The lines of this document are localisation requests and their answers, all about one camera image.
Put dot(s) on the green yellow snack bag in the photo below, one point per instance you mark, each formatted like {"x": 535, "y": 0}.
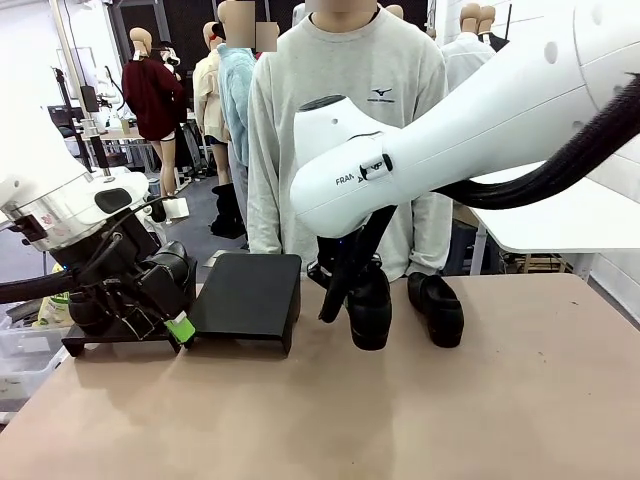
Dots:
{"x": 52, "y": 312}

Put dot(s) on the clear plastic storage bin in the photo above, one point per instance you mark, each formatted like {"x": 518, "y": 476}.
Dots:
{"x": 30, "y": 350}

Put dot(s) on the person in grey sweatshirt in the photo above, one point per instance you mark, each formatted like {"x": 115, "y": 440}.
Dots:
{"x": 280, "y": 150}

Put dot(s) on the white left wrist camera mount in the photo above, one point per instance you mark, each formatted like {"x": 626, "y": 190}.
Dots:
{"x": 176, "y": 210}

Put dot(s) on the white table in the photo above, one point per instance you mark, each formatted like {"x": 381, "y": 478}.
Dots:
{"x": 575, "y": 225}

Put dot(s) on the mannequin in maroon sweater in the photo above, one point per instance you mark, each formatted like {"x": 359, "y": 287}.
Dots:
{"x": 150, "y": 100}

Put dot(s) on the mannequin in cream shirt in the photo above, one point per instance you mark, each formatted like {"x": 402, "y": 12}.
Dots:
{"x": 207, "y": 90}

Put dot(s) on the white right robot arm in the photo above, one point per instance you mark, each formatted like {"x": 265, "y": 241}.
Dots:
{"x": 450, "y": 150}

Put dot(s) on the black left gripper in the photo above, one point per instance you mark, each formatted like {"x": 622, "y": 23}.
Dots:
{"x": 115, "y": 260}

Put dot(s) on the mannequin in blue fleece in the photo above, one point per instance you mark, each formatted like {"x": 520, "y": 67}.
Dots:
{"x": 237, "y": 90}

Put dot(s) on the slanted metal pole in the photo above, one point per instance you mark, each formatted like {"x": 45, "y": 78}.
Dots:
{"x": 70, "y": 50}

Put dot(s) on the black tripod stand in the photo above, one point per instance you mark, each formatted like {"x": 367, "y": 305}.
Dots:
{"x": 64, "y": 92}

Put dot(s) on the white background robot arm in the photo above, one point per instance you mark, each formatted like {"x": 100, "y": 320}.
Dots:
{"x": 106, "y": 85}

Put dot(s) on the wooden pallet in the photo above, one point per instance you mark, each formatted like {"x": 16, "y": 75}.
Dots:
{"x": 540, "y": 264}

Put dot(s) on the person's right forearm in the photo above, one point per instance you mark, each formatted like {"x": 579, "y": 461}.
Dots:
{"x": 265, "y": 210}

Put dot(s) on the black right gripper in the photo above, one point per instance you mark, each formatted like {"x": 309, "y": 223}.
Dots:
{"x": 332, "y": 260}

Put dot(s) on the person's left forearm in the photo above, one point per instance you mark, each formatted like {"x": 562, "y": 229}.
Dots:
{"x": 432, "y": 235}

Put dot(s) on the pair of black boots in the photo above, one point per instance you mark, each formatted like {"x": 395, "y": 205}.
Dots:
{"x": 227, "y": 215}

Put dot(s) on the mannequin in black jacket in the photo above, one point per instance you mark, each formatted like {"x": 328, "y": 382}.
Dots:
{"x": 495, "y": 40}

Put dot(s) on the mannequin in white shirt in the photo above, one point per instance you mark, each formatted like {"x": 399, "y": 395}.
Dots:
{"x": 465, "y": 60}

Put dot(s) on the person wearing white headset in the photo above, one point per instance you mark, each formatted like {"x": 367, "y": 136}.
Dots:
{"x": 170, "y": 56}

